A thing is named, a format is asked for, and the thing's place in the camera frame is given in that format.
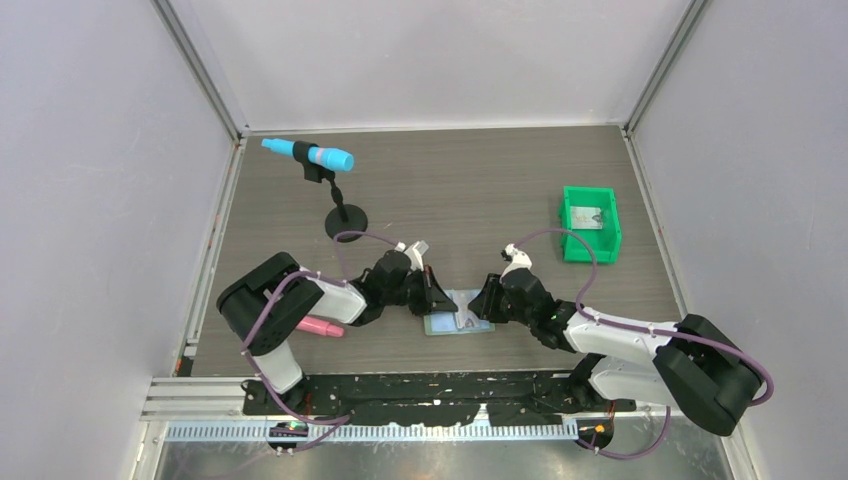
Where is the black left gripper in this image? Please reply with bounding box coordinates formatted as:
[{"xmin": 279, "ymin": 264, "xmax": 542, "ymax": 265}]
[{"xmin": 382, "ymin": 264, "xmax": 457, "ymax": 317}]

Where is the aluminium frame rail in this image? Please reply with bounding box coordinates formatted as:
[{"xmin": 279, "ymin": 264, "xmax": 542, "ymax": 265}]
[{"xmin": 140, "ymin": 370, "xmax": 743, "ymax": 445}]

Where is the mint green card holder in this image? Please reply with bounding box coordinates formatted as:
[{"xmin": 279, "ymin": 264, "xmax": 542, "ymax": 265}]
[{"xmin": 424, "ymin": 289, "xmax": 477, "ymax": 336}]

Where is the black microphone stand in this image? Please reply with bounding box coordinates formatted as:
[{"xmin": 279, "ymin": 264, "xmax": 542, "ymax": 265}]
[{"xmin": 296, "ymin": 160, "xmax": 368, "ymax": 243}]

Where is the blue toy microphone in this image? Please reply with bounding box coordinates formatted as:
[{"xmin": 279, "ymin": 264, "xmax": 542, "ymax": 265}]
[{"xmin": 261, "ymin": 138, "xmax": 355, "ymax": 172}]

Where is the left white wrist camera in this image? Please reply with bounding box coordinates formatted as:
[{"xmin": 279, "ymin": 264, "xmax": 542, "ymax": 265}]
[{"xmin": 394, "ymin": 240, "xmax": 429, "ymax": 271}]

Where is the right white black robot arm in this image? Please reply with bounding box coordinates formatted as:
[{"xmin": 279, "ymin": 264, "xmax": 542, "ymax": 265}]
[{"xmin": 468, "ymin": 268, "xmax": 772, "ymax": 436}]

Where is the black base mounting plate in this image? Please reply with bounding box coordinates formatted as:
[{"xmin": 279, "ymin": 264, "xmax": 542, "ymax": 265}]
[{"xmin": 241, "ymin": 371, "xmax": 636, "ymax": 427}]

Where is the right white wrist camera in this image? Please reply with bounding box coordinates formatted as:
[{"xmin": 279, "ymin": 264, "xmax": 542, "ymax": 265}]
[{"xmin": 501, "ymin": 243, "xmax": 533, "ymax": 276}]

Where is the green plastic bin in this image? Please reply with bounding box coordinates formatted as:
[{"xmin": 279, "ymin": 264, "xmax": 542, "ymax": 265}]
[{"xmin": 558, "ymin": 186, "xmax": 622, "ymax": 264}]

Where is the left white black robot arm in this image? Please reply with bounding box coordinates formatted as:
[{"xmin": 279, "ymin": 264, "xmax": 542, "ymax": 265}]
[{"xmin": 215, "ymin": 250, "xmax": 459, "ymax": 414}]

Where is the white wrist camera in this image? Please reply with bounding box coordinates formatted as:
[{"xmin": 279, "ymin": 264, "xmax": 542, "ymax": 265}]
[
  {"xmin": 501, "ymin": 243, "xmax": 533, "ymax": 276},
  {"xmin": 394, "ymin": 240, "xmax": 429, "ymax": 271}
]

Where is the silver VIP card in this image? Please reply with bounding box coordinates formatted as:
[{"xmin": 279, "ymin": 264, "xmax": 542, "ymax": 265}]
[
  {"xmin": 451, "ymin": 290, "xmax": 494, "ymax": 333},
  {"xmin": 569, "ymin": 206, "xmax": 604, "ymax": 230}
]

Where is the pink marker pen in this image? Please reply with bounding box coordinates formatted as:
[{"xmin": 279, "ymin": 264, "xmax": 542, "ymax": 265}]
[{"xmin": 296, "ymin": 316, "xmax": 345, "ymax": 338}]

